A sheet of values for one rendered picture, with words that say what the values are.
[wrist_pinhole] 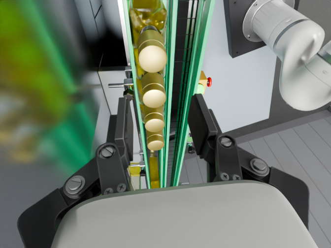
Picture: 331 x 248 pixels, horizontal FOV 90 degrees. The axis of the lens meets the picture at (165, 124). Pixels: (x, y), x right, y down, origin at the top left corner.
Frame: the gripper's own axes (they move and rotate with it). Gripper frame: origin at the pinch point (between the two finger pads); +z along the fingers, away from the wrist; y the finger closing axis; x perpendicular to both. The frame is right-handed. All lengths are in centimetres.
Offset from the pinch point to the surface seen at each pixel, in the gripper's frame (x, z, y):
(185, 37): -8.3, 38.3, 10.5
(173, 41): -5.9, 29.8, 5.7
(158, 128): -12.1, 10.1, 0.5
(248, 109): -68, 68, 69
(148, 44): 1.6, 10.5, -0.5
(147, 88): -4.4, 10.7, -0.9
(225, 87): -48, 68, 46
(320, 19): -35, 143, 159
